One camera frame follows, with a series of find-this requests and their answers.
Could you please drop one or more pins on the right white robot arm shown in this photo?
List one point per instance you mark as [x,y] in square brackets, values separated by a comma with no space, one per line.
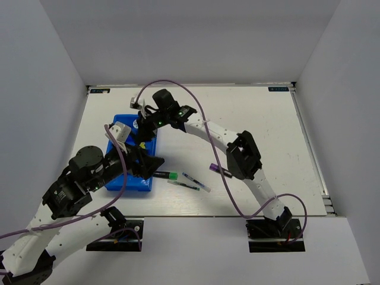
[242,154]

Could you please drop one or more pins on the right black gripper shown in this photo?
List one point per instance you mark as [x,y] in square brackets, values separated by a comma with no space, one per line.
[145,133]

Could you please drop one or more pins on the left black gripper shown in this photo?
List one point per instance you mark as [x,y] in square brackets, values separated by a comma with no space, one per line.
[148,165]

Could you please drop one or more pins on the corner label sticker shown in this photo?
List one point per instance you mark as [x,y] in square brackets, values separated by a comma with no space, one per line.
[278,89]
[99,91]

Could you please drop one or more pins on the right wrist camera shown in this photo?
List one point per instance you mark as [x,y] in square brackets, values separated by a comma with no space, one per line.
[138,104]

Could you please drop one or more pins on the green cap highlighter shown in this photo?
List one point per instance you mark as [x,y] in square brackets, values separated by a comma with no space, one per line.
[166,175]

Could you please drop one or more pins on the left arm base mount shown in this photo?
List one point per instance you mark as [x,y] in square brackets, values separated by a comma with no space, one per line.
[124,238]

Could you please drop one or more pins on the blue ink refill pen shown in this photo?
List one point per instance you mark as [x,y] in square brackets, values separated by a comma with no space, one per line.
[200,184]

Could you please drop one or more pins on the left corner label sticker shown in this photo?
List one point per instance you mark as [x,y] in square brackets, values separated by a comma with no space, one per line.
[99,91]

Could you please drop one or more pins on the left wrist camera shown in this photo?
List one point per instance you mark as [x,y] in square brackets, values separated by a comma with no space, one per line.
[120,132]

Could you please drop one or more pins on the purple cap highlighter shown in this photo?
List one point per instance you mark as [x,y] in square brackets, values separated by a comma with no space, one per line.
[214,167]

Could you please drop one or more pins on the blue cleaning gel jar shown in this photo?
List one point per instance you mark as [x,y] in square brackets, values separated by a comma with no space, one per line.
[135,123]

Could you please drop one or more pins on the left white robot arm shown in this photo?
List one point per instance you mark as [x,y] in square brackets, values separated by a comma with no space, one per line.
[56,231]

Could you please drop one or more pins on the green refill pen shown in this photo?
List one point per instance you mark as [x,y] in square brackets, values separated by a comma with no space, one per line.
[177,183]

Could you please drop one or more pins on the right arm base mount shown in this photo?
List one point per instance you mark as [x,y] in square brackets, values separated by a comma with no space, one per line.
[265,238]

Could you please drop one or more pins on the right corner label sticker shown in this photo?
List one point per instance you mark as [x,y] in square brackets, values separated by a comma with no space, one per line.
[278,89]

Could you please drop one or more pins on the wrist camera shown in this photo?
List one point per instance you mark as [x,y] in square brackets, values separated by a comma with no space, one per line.
[138,104]
[120,132]

